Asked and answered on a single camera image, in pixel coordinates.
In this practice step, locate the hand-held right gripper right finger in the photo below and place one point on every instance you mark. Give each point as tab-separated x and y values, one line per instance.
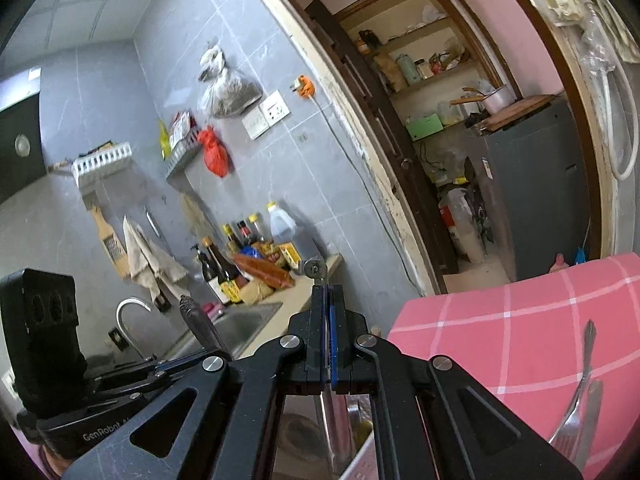
339	360

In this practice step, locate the dark pump bottle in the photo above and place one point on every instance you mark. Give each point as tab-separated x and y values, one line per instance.
207	270

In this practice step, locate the white plastic floor bag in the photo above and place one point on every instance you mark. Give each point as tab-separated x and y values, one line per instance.
462	220

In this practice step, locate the orange plug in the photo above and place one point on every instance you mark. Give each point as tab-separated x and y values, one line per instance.
302	86

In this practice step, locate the mint green jar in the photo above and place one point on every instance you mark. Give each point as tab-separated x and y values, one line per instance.
410	67

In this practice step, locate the grey wall rack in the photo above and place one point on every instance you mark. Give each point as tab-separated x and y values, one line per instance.
185	152

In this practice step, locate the blue white packet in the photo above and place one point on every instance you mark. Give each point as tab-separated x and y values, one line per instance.
250	251

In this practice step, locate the orange-brown packet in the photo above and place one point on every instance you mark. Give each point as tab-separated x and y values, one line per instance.
265	271

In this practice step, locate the dark bottle yellow label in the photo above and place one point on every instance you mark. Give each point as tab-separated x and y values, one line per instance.
230	285

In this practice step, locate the green box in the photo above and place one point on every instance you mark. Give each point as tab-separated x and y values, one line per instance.
425	126

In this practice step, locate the wooden shelf unit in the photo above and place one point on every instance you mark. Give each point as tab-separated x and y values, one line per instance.
435	76

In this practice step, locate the white wall switch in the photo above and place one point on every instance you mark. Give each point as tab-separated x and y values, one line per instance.
256	122

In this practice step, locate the dark wooden door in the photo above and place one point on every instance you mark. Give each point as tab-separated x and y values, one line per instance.
380	125

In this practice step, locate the red-capped sauce bottle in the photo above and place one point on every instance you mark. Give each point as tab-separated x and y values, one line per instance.
245	234

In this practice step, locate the wooden cutting board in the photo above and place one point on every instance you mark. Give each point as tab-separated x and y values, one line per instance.
520	110

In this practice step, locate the red plastic bag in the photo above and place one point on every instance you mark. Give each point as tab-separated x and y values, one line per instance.
215	152

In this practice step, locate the hanging loofah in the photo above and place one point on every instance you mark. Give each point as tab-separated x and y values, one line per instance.
195	215

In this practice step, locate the beige hanging towel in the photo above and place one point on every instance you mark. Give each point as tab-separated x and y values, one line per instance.
145	255

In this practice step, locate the yellow-green snack packet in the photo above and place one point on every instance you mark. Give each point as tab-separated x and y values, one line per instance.
164	140

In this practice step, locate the white wall basket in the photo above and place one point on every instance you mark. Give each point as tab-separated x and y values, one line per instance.
100	162

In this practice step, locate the beige packet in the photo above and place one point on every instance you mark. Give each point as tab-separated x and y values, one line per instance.
257	292

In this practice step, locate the steel fork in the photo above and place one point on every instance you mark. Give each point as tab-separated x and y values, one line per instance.
582	375

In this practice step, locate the black range hood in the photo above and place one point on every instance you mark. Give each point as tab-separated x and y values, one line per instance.
20	125

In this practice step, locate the wooden grater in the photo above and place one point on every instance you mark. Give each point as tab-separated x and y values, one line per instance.
110	245

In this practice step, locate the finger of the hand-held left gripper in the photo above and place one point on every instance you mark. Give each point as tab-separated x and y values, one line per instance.
160	365
135	385

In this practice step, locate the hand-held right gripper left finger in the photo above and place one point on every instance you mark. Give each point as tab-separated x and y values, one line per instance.
320	350

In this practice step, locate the steel faucet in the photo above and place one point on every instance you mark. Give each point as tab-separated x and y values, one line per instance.
131	301

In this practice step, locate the white wall socket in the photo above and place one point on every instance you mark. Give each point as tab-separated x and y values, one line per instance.
276	108

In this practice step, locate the clear bag of dried goods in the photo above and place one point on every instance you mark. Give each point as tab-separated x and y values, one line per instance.
230	92

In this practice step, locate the white perforated utensil holder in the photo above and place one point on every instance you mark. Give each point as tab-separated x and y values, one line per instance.
361	462

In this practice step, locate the aluminium pot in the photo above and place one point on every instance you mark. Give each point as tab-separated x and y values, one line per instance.
497	97

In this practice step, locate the steel table knife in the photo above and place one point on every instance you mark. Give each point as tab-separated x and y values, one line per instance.
590	420

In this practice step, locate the beige kitchen counter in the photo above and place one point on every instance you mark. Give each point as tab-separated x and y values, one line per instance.
290	292

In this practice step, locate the pink sponge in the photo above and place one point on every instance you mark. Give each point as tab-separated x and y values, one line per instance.
212	310

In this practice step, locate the black wall socket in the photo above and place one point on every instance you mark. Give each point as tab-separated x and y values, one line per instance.
116	337
162	302

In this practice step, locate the person's left hand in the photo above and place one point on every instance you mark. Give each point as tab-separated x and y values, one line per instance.
52	460

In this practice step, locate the stainless steel sink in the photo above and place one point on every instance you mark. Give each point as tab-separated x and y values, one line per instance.
240	325

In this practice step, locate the cream door frame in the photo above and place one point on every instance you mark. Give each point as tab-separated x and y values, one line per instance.
382	180

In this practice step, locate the clear hanging plastic bag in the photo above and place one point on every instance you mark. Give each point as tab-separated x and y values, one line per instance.
595	45

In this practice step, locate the grey cabinet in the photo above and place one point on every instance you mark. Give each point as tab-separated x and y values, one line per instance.
535	185

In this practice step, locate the pink checked tablecloth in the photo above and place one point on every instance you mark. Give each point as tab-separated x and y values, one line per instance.
500	350

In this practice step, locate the small white plastic bag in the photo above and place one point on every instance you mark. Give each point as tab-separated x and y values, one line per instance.
212	60

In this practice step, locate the yellow-capped sauce bottle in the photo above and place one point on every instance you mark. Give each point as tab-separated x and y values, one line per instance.
232	240
258	230

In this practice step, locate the red snack packet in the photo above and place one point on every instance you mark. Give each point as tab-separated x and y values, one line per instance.
182	125

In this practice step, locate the hanging steel tool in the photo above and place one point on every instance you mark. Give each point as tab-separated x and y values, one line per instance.
152	225

